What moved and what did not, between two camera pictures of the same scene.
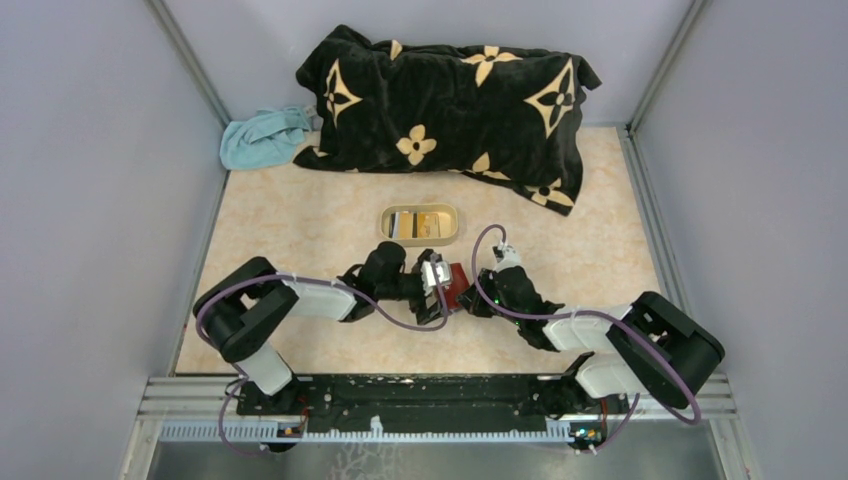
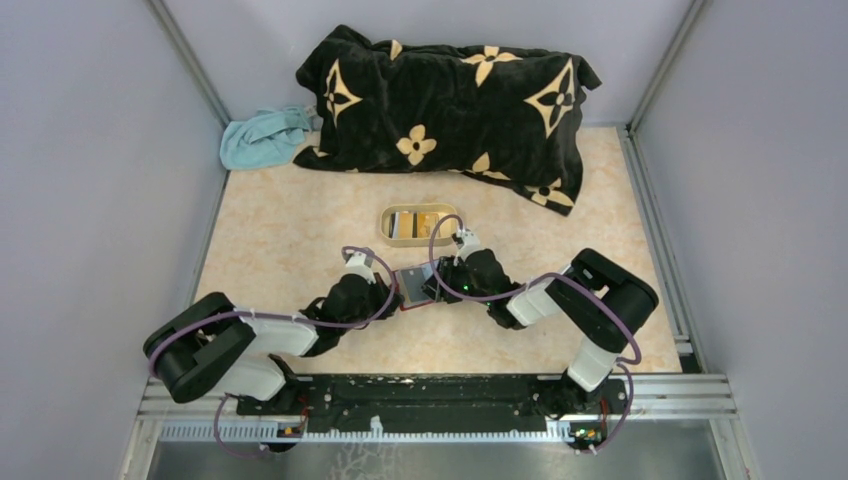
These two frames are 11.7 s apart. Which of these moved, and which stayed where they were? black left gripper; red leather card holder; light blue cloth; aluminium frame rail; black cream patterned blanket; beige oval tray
Moved: black left gripper; red leather card holder
Stayed: black cream patterned blanket; light blue cloth; beige oval tray; aluminium frame rail
